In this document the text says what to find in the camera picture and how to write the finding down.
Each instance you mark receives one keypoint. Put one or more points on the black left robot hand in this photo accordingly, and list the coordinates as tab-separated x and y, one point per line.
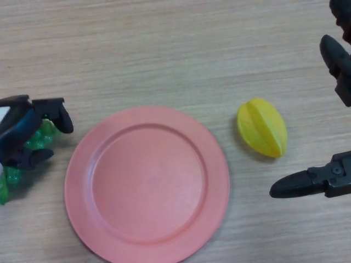
16	137

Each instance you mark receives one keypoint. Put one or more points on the yellow starfruit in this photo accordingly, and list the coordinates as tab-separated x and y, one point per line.
263	127

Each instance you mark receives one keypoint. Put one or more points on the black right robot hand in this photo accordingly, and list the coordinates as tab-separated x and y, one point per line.
336	60

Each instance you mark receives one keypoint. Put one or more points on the green grape bunch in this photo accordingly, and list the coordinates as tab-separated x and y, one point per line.
41	139

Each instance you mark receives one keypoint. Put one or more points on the pink round plate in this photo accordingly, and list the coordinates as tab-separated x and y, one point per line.
148	186

